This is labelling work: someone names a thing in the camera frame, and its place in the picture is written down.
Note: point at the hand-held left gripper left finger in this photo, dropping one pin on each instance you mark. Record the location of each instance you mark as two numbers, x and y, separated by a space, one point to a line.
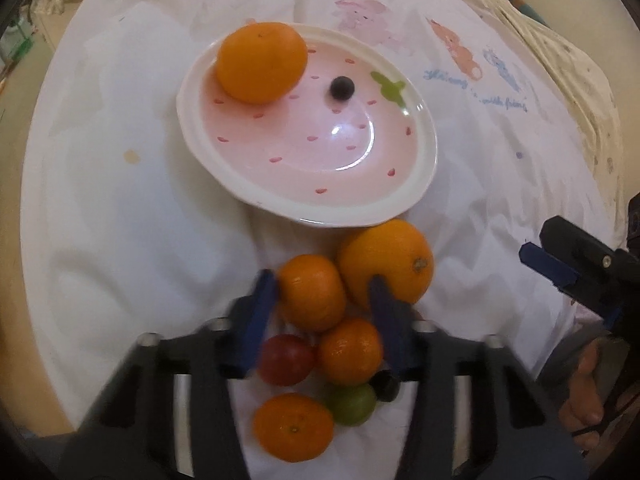
256 317

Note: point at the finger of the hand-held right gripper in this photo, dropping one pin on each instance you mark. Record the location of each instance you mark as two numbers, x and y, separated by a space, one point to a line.
608 312
546 262

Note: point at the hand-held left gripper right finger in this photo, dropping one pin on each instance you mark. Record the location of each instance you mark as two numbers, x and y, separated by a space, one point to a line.
389 327

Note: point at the small mandarin orange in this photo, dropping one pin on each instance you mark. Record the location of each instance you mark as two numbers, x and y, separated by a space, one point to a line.
292 427
312 292
350 351

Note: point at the red cherry tomato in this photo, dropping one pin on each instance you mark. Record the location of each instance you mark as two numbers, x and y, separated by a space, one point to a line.
286 360

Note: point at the large orange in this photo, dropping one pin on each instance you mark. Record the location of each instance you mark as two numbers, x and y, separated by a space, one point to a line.
261 62
385 260

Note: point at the green grape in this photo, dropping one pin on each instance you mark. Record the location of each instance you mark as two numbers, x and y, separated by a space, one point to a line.
352 404

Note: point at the pink strawberry-print plate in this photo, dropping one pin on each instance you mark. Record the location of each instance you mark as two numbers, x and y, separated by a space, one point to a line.
310 150

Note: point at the person's right hand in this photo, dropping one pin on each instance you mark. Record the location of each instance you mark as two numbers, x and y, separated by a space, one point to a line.
582 400

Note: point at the white cartoon-print cloth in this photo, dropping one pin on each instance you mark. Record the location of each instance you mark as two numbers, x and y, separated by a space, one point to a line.
140 240

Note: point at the beige patterned quilt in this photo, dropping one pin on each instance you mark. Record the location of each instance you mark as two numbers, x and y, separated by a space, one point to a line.
565 50

